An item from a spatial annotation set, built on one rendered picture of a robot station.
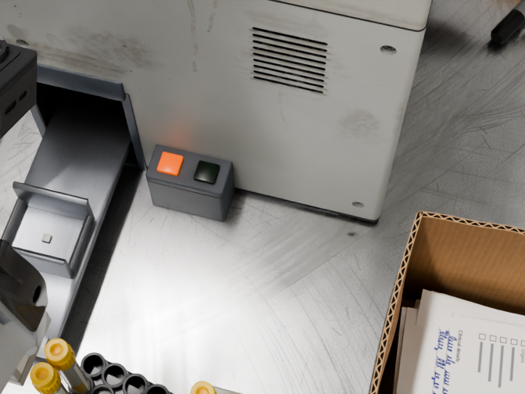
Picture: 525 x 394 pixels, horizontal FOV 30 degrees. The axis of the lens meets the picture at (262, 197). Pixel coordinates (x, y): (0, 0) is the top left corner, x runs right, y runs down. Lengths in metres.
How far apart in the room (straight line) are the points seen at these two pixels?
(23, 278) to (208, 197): 0.33
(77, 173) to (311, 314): 0.20
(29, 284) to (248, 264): 0.35
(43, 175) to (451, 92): 0.34
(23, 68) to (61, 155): 0.34
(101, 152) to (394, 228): 0.23
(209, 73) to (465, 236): 0.19
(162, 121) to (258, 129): 0.07
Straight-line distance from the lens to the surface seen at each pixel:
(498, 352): 0.68
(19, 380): 0.54
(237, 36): 0.59
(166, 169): 0.72
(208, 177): 0.72
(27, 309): 0.45
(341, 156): 0.68
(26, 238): 0.73
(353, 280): 0.74
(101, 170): 0.75
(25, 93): 0.43
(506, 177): 0.80
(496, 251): 0.64
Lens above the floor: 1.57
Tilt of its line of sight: 64 degrees down
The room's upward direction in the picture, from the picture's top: 1 degrees counter-clockwise
